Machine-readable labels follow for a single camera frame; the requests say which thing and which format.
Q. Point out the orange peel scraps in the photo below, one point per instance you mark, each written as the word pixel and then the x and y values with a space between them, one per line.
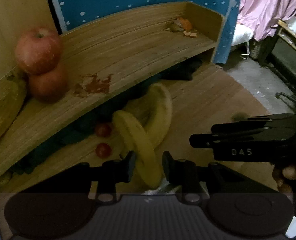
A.
pixel 183 25

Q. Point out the red apple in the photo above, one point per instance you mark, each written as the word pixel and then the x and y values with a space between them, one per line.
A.
pixel 51 86
pixel 38 51

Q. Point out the lower red apple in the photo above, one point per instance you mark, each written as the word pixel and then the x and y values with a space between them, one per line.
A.
pixel 51 86

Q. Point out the flat bread under shelf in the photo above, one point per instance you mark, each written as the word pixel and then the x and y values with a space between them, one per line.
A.
pixel 5 178

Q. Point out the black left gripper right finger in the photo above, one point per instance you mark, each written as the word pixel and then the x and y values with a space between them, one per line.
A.
pixel 183 171

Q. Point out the pink curtain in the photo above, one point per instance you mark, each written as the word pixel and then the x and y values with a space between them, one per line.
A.
pixel 262 16

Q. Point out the yellow banana back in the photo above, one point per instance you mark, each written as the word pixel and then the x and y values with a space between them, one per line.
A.
pixel 160 116

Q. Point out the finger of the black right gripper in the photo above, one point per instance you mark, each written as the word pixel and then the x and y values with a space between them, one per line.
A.
pixel 248 124
pixel 220 141

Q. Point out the upper red apple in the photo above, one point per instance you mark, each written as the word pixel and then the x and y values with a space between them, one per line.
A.
pixel 38 51

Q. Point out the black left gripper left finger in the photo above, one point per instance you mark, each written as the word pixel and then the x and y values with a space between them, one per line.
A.
pixel 120 171

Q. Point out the wooden desk shelf riser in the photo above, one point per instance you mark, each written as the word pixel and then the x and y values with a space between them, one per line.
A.
pixel 106 57

